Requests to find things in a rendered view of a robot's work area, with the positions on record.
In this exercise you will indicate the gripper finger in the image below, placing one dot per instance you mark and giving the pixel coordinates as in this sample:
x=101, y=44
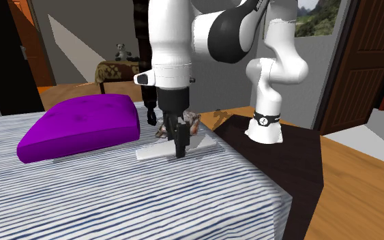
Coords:
x=182, y=138
x=169, y=124

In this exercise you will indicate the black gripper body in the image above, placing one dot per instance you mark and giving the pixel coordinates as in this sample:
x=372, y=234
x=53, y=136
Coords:
x=173, y=98

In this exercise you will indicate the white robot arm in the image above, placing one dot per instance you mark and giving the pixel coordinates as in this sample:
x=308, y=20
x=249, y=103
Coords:
x=170, y=40

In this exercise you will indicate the brown white crumpled figure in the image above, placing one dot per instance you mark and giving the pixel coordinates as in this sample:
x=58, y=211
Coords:
x=193, y=121

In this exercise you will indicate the white flat slab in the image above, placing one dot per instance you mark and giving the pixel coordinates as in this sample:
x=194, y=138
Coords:
x=155, y=152

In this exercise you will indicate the small table with patterned cloth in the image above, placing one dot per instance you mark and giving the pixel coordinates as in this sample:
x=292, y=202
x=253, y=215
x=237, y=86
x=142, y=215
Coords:
x=115, y=71

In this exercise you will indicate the panda plush toy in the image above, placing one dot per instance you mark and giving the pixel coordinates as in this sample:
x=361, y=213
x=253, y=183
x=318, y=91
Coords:
x=122, y=53

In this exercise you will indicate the blue white striped bed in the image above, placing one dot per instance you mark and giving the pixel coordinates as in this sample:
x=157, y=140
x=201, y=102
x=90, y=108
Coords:
x=128, y=196

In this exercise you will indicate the purple cushion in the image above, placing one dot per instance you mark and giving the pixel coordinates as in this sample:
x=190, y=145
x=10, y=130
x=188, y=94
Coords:
x=82, y=124

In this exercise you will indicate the dark robot stand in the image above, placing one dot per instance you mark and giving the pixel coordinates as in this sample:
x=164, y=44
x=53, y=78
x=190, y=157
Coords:
x=284, y=166

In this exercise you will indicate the orange wooden door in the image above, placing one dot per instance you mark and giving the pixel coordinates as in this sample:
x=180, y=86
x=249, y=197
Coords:
x=32, y=43

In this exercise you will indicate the dark brown panelled door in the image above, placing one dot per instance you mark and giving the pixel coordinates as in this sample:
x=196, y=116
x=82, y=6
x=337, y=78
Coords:
x=361, y=66

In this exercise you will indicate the landscape wall picture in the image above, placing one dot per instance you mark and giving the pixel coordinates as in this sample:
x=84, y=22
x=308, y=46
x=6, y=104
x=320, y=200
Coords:
x=316, y=18

